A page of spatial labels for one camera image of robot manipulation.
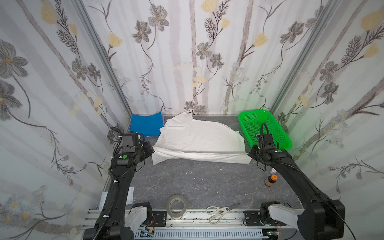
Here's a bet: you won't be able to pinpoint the white t-shirt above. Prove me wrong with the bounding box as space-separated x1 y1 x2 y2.
152 113 251 165

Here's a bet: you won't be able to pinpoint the aluminium corner wall profile right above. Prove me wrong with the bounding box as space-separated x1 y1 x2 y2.
270 0 341 114

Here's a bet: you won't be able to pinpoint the aluminium corner wall profile left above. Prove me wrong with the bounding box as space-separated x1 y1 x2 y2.
72 0 132 119

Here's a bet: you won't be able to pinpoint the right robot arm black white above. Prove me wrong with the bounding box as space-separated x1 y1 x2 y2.
248 123 349 240

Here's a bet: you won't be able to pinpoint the brown bottle orange cap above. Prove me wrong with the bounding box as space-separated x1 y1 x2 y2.
265 175 278 187

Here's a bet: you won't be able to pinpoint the green plastic laundry basket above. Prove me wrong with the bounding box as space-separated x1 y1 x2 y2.
237 109 293 151

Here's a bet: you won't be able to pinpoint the folded blue t-shirt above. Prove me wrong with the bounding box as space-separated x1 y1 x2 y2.
130 112 164 137

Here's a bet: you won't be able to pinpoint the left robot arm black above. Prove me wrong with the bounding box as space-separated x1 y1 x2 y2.
83 127 155 240

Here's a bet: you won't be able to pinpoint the roll of clear tape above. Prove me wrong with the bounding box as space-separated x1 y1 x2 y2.
166 195 188 220

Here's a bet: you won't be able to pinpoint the white slotted cable duct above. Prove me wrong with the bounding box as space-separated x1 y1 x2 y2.
134 229 269 240

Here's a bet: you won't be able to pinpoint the aluminium corner wall profile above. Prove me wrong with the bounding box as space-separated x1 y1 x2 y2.
72 0 132 119
270 0 341 114

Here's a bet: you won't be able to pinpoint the white handled scissors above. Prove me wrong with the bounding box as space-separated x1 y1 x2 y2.
206 204 241 225

